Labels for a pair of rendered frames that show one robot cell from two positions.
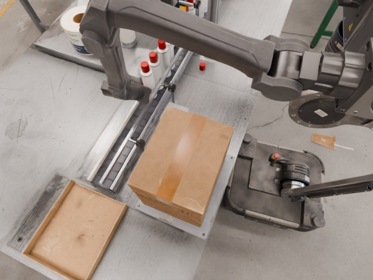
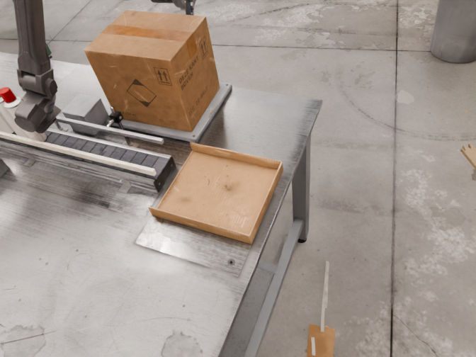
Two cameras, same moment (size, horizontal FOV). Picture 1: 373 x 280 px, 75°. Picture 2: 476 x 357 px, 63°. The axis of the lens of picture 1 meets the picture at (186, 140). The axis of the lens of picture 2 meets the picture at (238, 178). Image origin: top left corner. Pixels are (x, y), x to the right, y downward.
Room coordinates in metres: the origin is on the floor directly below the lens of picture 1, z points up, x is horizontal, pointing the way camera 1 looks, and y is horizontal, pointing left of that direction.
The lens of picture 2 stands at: (0.01, 1.12, 1.69)
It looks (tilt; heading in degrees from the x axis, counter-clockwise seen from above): 49 degrees down; 275
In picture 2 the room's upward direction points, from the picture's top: 11 degrees counter-clockwise
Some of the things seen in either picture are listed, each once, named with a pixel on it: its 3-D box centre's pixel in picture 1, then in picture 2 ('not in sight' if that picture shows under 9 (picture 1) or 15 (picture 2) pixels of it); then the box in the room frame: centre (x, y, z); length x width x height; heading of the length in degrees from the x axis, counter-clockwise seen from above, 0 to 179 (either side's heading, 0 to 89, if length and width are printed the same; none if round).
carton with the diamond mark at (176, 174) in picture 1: (184, 169); (158, 70); (0.30, 0.01, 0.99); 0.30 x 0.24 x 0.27; 155
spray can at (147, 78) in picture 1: (148, 80); (23, 116); (0.72, 0.15, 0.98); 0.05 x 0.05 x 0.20
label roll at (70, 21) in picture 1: (86, 30); not in sight; (1.11, 0.49, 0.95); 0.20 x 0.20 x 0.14
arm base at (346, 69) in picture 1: (337, 74); not in sight; (0.30, -0.29, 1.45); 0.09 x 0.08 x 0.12; 162
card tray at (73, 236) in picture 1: (77, 228); (217, 188); (0.14, 0.43, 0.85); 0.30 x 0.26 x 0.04; 154
